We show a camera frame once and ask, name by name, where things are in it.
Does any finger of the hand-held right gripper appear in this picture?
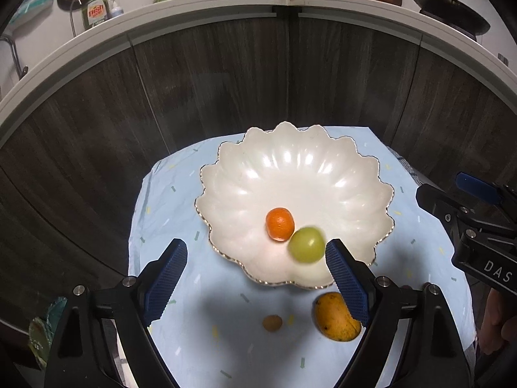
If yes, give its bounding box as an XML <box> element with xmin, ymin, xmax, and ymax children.
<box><xmin>416</xmin><ymin>183</ymin><xmax>487</xmax><ymax>247</ymax></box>
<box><xmin>455</xmin><ymin>172</ymin><xmax>517</xmax><ymax>213</ymax></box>

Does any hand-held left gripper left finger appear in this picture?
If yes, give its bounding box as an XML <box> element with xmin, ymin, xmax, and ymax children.
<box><xmin>44</xmin><ymin>238</ymin><xmax>188</xmax><ymax>388</ymax></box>

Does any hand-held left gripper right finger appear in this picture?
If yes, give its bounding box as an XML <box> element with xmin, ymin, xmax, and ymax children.
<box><xmin>325</xmin><ymin>238</ymin><xmax>473</xmax><ymax>388</ymax></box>

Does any yellow mango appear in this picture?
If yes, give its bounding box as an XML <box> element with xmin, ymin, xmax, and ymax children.
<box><xmin>314</xmin><ymin>292</ymin><xmax>362</xmax><ymax>342</ymax></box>

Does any green apple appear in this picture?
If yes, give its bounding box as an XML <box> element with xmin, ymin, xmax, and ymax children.
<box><xmin>288</xmin><ymin>227</ymin><xmax>326</xmax><ymax>265</ymax></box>

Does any orange tangerine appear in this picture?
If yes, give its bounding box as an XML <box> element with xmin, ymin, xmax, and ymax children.
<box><xmin>266</xmin><ymin>207</ymin><xmax>295</xmax><ymax>242</ymax></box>

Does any white scalloped bowl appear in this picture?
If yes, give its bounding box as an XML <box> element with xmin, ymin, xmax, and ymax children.
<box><xmin>195</xmin><ymin>121</ymin><xmax>395</xmax><ymax>290</ymax></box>

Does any person's right hand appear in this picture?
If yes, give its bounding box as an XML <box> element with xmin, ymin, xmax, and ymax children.
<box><xmin>477</xmin><ymin>290</ymin><xmax>517</xmax><ymax>348</ymax></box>

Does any light blue patterned cloth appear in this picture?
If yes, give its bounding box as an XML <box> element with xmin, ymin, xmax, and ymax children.
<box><xmin>127</xmin><ymin>125</ymin><xmax>477</xmax><ymax>388</ymax></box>

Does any black wok lid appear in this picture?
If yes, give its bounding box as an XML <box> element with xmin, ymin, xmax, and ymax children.
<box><xmin>405</xmin><ymin>0</ymin><xmax>491</xmax><ymax>43</ymax></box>

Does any metal faucet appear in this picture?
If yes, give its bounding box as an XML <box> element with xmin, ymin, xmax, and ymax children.
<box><xmin>0</xmin><ymin>34</ymin><xmax>30</xmax><ymax>81</ymax></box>

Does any white kitchen countertop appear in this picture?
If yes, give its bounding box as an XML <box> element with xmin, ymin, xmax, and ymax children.
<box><xmin>0</xmin><ymin>0</ymin><xmax>517</xmax><ymax>124</ymax></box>

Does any green dish soap bottle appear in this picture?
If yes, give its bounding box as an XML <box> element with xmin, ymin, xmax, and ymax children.
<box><xmin>82</xmin><ymin>0</ymin><xmax>109</xmax><ymax>30</ymax></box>

